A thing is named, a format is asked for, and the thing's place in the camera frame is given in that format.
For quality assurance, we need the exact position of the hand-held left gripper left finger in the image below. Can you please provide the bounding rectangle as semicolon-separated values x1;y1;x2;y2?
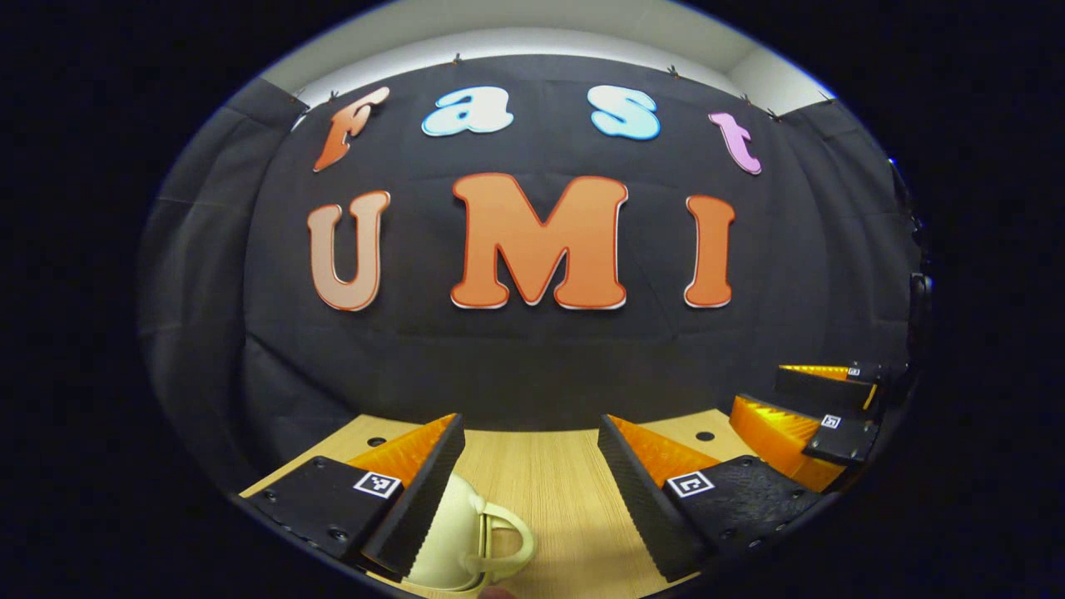
241;413;467;583

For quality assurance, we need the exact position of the pale yellow suitcase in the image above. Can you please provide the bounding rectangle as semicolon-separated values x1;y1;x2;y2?
404;473;536;593

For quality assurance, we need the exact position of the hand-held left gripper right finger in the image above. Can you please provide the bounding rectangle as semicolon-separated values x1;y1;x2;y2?
597;413;833;583

